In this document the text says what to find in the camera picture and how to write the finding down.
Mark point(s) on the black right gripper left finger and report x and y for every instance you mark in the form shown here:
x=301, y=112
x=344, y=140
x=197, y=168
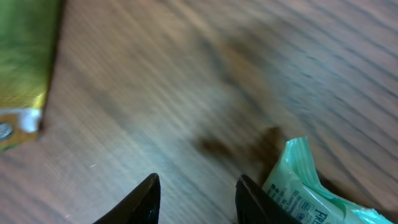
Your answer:
x=141, y=206

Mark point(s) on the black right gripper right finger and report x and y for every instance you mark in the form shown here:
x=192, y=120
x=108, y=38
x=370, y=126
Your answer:
x=254, y=206

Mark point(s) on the teal wet wipes pack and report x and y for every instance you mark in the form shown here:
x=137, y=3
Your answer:
x=294, y=185

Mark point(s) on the green noodle snack pack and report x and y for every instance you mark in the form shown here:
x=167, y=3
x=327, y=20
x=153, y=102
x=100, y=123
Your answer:
x=29, y=33

